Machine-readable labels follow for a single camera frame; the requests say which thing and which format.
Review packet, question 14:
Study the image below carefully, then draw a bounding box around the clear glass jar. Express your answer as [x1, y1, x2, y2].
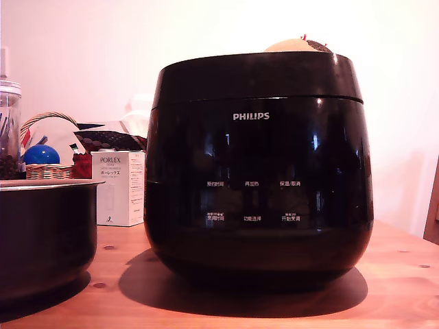
[0, 47, 23, 181]

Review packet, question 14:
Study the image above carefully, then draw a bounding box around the wicker basket with handle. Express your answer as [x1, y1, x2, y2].
[19, 111, 80, 180]

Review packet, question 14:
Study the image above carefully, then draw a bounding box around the white crumpled bag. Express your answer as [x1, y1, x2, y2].
[119, 95, 154, 134]

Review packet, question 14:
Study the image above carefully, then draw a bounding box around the black inner cooking pot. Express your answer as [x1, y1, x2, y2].
[0, 178, 106, 304]

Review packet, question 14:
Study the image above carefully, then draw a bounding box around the red knitted pouch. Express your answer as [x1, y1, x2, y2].
[72, 153, 93, 180]

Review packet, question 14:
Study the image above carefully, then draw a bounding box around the blue ball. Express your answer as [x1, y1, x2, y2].
[23, 144, 61, 166]

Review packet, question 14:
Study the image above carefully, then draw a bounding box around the black Philips rice cooker body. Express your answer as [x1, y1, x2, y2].
[143, 97, 375, 280]

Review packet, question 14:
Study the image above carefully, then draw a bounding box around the white Porlex cardboard box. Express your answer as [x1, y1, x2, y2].
[91, 150, 146, 227]

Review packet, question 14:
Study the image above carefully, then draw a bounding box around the wooden chair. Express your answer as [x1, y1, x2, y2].
[423, 176, 439, 246]

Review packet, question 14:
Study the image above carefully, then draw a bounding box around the black rice cooker lid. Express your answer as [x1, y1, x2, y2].
[152, 51, 364, 110]

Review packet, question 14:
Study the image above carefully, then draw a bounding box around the tan desk globe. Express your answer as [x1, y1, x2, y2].
[263, 34, 334, 55]

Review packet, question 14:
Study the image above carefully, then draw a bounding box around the dark patterned cloth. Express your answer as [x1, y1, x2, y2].
[73, 129, 149, 154]

